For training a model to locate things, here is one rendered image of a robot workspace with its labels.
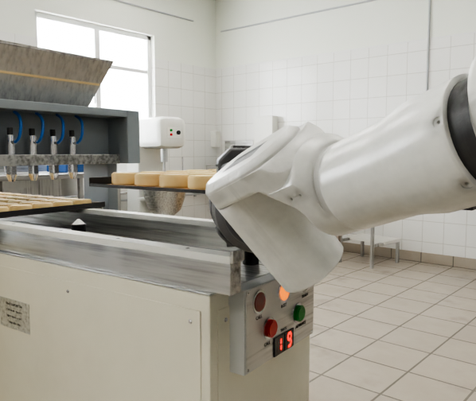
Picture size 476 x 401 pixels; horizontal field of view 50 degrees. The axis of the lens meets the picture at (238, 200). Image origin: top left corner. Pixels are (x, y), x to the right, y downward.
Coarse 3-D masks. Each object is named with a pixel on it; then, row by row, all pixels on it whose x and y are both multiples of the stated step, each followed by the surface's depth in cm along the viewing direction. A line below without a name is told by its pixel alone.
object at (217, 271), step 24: (0, 240) 112; (24, 240) 107; (48, 240) 102; (72, 240) 98; (96, 240) 93; (120, 240) 90; (144, 240) 90; (72, 264) 98; (96, 264) 94; (120, 264) 90; (144, 264) 87; (168, 264) 84; (192, 264) 81; (216, 264) 78; (240, 264) 79; (216, 288) 78; (240, 288) 79
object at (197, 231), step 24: (24, 216) 157; (48, 216) 150; (72, 216) 143; (96, 216) 137; (120, 216) 132; (144, 216) 127; (168, 216) 123; (168, 240) 123; (192, 240) 119; (216, 240) 115
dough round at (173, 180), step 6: (162, 174) 79; (168, 174) 79; (174, 174) 79; (180, 174) 79; (186, 174) 79; (162, 180) 79; (168, 180) 78; (174, 180) 78; (180, 180) 78; (186, 180) 79; (162, 186) 79; (168, 186) 78; (174, 186) 78; (180, 186) 78; (186, 186) 79
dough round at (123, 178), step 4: (120, 172) 89; (124, 172) 89; (128, 172) 89; (132, 172) 89; (112, 176) 86; (116, 176) 85; (120, 176) 85; (124, 176) 85; (128, 176) 85; (132, 176) 85; (112, 180) 86; (116, 180) 85; (120, 180) 85; (124, 180) 85; (128, 180) 85; (132, 180) 85; (116, 184) 85; (120, 184) 85; (124, 184) 85; (128, 184) 85; (132, 184) 85
